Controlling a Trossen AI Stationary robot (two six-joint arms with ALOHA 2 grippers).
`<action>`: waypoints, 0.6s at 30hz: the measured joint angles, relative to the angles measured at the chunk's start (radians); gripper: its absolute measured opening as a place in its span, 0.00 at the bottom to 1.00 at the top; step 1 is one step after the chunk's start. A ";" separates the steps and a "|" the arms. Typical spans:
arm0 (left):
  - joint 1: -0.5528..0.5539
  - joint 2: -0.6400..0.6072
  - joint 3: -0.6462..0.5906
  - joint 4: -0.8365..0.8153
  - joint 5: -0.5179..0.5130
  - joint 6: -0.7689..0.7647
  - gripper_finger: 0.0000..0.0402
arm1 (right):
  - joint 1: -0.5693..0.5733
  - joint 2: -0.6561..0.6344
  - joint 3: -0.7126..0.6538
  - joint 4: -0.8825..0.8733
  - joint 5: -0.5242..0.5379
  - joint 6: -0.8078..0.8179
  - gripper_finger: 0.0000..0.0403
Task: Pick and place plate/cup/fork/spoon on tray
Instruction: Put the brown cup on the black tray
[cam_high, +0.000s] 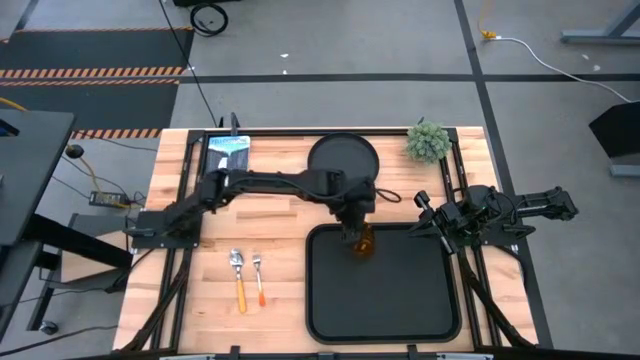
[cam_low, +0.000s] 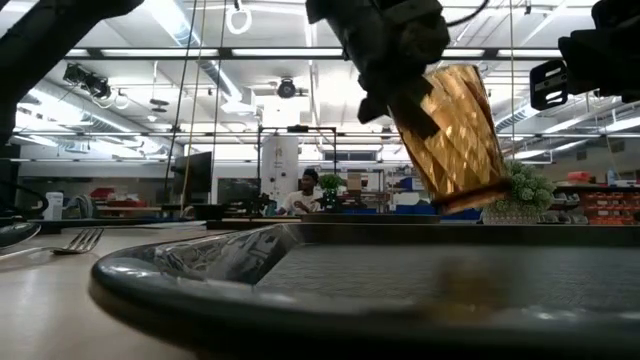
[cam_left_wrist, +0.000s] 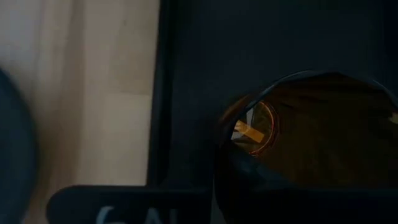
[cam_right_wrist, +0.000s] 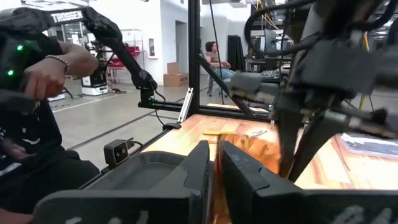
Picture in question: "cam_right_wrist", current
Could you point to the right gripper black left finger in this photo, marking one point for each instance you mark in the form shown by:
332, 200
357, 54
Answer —
174, 205

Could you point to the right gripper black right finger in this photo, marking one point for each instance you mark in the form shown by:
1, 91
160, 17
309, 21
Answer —
280, 205

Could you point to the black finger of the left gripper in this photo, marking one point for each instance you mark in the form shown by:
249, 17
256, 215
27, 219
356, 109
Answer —
317, 140
287, 140

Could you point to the person's forearm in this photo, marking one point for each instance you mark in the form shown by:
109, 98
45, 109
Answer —
79, 59

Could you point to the blue white patterned plate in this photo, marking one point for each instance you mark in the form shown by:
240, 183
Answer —
370, 145

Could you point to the silver metal utensil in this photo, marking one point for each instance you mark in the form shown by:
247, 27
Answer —
256, 133

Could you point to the black keyboard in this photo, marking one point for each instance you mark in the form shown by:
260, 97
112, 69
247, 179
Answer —
270, 74

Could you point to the black folded curtain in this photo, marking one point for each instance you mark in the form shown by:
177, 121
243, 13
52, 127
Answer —
235, 53

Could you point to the silver metal bar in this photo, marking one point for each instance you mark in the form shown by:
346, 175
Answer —
186, 104

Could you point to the seated person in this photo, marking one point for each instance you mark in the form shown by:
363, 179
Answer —
214, 60

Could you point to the large cardboard box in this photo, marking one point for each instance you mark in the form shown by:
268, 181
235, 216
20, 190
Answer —
175, 79

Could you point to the small cardboard box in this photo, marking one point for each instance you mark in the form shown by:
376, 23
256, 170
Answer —
173, 67

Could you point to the white black machine base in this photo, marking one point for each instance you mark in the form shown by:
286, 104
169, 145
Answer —
94, 84

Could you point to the red storage bins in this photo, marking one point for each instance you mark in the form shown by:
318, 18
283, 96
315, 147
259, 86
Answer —
126, 56

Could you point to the person's hand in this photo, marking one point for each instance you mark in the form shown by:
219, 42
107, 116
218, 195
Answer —
43, 82

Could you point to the small black table camera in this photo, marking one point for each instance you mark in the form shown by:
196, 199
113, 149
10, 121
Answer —
116, 152

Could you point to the black aluminium frame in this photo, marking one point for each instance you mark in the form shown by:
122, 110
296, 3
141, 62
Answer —
194, 62

